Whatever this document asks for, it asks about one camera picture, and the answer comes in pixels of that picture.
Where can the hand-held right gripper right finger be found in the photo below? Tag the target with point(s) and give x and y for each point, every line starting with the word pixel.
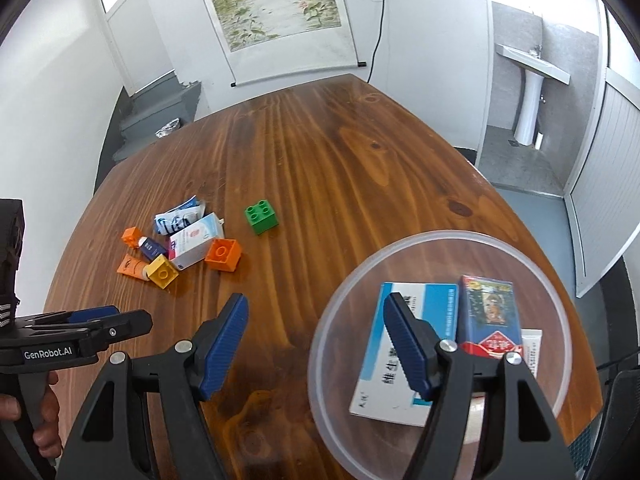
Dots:
pixel 407 340

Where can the person's left hand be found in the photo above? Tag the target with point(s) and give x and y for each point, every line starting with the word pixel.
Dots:
pixel 50 410

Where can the blue and white medicine box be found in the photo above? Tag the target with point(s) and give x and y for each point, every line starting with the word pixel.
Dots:
pixel 372 370

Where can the grey stairs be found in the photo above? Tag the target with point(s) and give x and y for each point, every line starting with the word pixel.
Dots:
pixel 150 110

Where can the small orange toy block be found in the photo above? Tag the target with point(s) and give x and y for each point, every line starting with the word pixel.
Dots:
pixel 132 237

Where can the pink and white box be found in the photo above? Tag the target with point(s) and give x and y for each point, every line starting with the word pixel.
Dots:
pixel 192 240

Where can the blue plaid cushion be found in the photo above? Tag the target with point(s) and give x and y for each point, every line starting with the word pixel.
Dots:
pixel 584 440

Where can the black office chair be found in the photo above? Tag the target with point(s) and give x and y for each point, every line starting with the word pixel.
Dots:
pixel 625 410

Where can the large orange toy block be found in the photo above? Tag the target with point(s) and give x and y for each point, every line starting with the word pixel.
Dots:
pixel 222 255

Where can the dark blue small box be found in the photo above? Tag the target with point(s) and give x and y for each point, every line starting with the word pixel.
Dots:
pixel 152 248

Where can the blue and white sachet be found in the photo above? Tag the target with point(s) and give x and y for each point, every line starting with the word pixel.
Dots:
pixel 172 220

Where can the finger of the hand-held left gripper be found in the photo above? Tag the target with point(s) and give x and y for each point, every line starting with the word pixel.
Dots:
pixel 95 314
pixel 125 325

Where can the white ointment tube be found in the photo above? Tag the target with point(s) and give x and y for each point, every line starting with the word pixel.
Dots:
pixel 532 350

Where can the wall scroll painting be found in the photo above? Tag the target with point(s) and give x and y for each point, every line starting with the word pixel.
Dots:
pixel 275 5

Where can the white pedestal sink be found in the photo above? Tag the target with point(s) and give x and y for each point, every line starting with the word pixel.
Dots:
pixel 530 100

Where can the green toy block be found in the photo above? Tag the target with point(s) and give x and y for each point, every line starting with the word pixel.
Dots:
pixel 261 217

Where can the orange comb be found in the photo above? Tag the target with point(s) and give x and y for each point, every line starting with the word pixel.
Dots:
pixel 131 266

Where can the clear plastic bowl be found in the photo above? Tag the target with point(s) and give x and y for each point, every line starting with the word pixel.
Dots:
pixel 450 255

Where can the white panelled door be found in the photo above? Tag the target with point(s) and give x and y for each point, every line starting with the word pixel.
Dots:
pixel 600 185

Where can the yellow toy block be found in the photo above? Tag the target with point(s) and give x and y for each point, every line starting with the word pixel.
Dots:
pixel 162 271

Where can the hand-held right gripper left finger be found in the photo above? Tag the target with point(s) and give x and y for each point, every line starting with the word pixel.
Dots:
pixel 222 345

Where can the red playing card box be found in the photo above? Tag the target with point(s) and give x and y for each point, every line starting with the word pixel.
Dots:
pixel 487 310

